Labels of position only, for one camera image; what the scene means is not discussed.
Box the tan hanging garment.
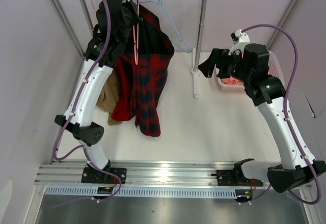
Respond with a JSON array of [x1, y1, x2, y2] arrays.
[[96, 70, 122, 126]]

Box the pink garment in basket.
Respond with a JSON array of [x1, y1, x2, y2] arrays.
[[221, 77, 243, 86]]

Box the right blue hanger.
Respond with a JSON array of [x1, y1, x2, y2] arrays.
[[141, 0, 192, 53]]

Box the purple cable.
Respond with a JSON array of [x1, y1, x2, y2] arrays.
[[52, 0, 123, 203], [236, 23, 322, 205]]

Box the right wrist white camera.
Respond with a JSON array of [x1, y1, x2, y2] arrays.
[[228, 29, 251, 55]]

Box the aluminium mounting rail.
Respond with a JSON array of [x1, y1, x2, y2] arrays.
[[33, 160, 312, 190]]

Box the red plaid skirt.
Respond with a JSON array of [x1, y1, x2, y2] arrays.
[[130, 5, 175, 137]]

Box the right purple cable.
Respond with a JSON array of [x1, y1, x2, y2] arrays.
[[236, 23, 322, 205]]

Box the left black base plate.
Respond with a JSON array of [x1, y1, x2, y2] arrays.
[[81, 167, 127, 184]]

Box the white slotted cable duct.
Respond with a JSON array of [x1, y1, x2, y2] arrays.
[[45, 186, 237, 199]]

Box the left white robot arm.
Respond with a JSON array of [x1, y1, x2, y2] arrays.
[[55, 0, 141, 183]]

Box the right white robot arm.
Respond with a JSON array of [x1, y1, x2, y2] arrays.
[[198, 43, 325, 193]]

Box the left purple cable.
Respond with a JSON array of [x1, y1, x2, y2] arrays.
[[52, 0, 123, 203]]

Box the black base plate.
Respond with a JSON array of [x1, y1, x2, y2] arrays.
[[81, 167, 127, 184], [211, 158, 263, 187]]

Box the red hanging garment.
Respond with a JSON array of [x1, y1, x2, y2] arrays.
[[112, 52, 136, 122]]

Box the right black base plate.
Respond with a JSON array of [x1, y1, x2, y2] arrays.
[[211, 158, 263, 187]]

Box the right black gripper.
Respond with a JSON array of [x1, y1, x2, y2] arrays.
[[198, 48, 252, 84]]

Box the white plastic basket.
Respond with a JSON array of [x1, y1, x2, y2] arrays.
[[216, 51, 285, 92]]

